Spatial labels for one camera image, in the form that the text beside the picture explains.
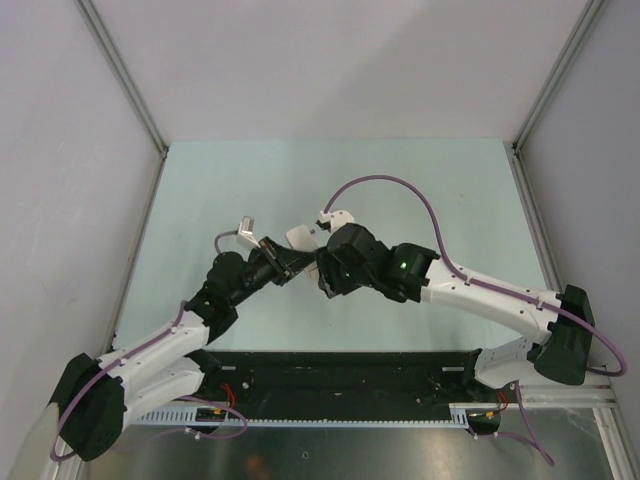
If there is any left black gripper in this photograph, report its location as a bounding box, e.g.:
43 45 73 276
229 236 314 306

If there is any red white remote control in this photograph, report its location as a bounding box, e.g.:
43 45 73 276
285 225 319 285

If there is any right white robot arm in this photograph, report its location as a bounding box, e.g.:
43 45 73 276
315 223 594 401

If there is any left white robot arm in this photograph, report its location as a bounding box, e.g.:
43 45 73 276
51 233 317 461

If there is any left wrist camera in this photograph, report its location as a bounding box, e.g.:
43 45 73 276
236 216 260 250

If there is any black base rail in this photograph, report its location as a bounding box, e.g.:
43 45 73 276
188 350 515 420

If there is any slotted cable duct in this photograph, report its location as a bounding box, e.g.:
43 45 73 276
134 403 498 429

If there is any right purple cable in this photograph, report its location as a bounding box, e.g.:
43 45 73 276
323 174 629 469

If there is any left aluminium frame post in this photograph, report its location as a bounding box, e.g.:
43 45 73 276
74 0 169 156

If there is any aluminium frame post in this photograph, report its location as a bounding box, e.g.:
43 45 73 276
509 0 609 156
74 0 169 156

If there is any right aluminium frame post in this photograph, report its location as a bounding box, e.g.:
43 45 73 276
509 0 609 156

